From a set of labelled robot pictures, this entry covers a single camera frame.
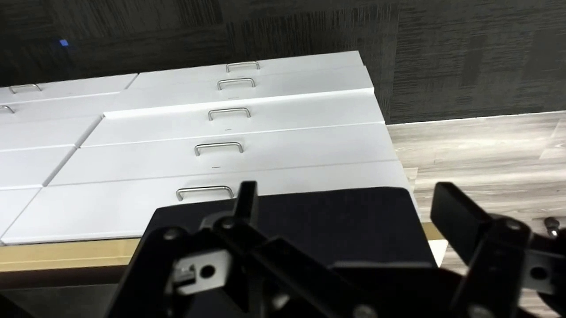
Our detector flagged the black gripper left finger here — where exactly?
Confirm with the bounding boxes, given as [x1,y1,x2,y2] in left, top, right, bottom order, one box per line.
[105,179,380,318]

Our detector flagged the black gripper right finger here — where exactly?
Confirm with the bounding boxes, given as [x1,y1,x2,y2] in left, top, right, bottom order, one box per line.
[429,181,566,318]

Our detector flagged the black fabric basket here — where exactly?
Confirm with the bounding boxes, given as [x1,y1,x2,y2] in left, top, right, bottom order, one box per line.
[143,185,436,268]

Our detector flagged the white drawer cabinet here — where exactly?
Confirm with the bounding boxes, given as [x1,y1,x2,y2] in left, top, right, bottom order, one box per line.
[0,72,139,234]
[0,49,415,245]

